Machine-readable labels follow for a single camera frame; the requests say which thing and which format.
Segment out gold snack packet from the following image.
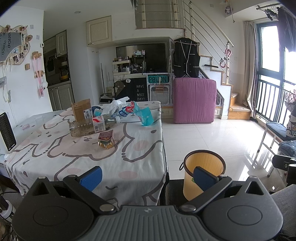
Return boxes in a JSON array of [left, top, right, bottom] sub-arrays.
[[98, 130, 115, 149]]

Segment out clear plastic bottle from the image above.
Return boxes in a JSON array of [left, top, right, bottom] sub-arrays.
[[69, 115, 121, 137]]

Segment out blue white snack bag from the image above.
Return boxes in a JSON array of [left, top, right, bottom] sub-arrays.
[[91, 101, 140, 118]]

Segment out brown cardboard box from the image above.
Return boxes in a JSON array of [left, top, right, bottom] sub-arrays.
[[71, 99, 93, 121]]

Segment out white tissue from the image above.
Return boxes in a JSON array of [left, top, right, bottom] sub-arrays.
[[101, 97, 130, 115]]

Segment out teal plastic wrapper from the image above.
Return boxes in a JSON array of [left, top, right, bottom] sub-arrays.
[[133, 101, 154, 126]]

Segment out yellow trash bin dark rim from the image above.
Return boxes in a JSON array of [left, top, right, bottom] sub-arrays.
[[180, 150, 226, 201]]

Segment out cartoon patterned table cloth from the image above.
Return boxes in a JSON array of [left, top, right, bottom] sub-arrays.
[[4, 101, 168, 207]]

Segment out wooden stair steps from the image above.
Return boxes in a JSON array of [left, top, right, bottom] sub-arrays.
[[228, 92, 251, 120]]

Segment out pink folded mattress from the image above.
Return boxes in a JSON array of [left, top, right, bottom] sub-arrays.
[[173, 77, 217, 124]]

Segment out white folding chair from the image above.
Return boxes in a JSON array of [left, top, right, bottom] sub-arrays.
[[252, 122, 295, 166]]

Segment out beige curtain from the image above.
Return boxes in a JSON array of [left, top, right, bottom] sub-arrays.
[[242, 21, 257, 119]]

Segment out black nice day sign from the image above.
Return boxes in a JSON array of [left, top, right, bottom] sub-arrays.
[[125, 77, 148, 101]]

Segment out white toy oven box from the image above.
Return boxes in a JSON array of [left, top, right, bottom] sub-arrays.
[[146, 73, 173, 106]]

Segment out black vest on hanger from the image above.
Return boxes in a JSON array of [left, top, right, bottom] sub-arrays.
[[173, 37, 201, 78]]

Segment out cream upper cabinet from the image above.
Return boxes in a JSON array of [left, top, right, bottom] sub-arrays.
[[86, 16, 112, 46]]

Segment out photo collage wall board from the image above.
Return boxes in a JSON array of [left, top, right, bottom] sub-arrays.
[[1, 25, 32, 66]]

